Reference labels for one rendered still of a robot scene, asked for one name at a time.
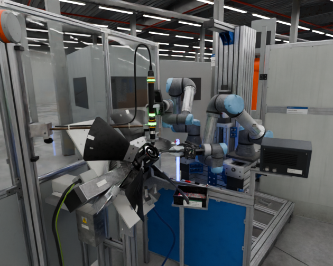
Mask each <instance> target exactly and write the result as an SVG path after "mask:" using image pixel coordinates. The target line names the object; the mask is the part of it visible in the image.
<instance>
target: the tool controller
mask: <svg viewBox="0 0 333 266"><path fill-rule="evenodd" d="M311 154H312V144H311V141H304V140H293V139H281V138H269V137H263V139H262V143H261V152H260V171H262V172H269V173H276V174H282V175H289V176H295V177H302V178H308V175H309V168H310V161H311Z"/></svg>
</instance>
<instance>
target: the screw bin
mask: <svg viewBox="0 0 333 266"><path fill-rule="evenodd" d="M177 186H178V188H179V189H181V190H182V191H183V192H185V193H197V194H205V198H197V197H188V199H189V205H188V204H187V202H186V201H185V200H184V198H183V196H178V195H179V191H178V190H177V188H176V190H175V192H174V194H173V204H175V205H184V206H194V207H204V208H206V205H207V195H208V187H196V186H184V185H177Z"/></svg>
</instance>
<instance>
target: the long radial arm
mask: <svg viewBox="0 0 333 266"><path fill-rule="evenodd" d="M125 176H126V175H125V173H124V172H123V170H122V169H121V167H120V166H119V167H117V168H115V169H113V170H111V171H109V172H107V173H105V174H103V175H101V176H99V177H97V178H95V179H93V180H90V181H88V182H86V183H84V184H82V185H80V186H79V187H80V189H81V190H82V192H83V194H84V195H85V197H86V199H87V201H86V202H84V203H83V204H82V205H81V206H80V207H82V206H84V205H85V204H87V203H89V202H90V201H92V200H94V199H95V198H97V197H98V196H100V195H101V194H103V193H104V192H106V191H107V190H108V189H109V188H110V187H111V186H112V185H118V183H119V182H121V181H122V179H123V178H124V177H125ZM80 207H79V208H80Z"/></svg>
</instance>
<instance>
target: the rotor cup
mask: <svg viewBox="0 0 333 266"><path fill-rule="evenodd" d="M141 149H142V151H140V150H141ZM150 150H152V151H153V153H151V152H150ZM139 151H140V152H139ZM159 158H160V154H159V151H158V149H157V148H156V147H155V146H154V145H153V144H151V143H149V142H147V143H145V144H143V145H142V146H141V147H140V148H139V149H138V151H137V153H136V155H135V158H134V160H133V162H130V161H128V163H129V165H130V167H131V168H132V169H133V170H134V171H135V172H137V173H139V169H140V168H141V163H142V160H143V161H144V173H146V172H147V171H148V170H149V167H150V166H152V165H153V164H154V163H155V162H157V161H158V160H159ZM148 160H150V161H149V162H148V163H146V162H147V161H148Z"/></svg>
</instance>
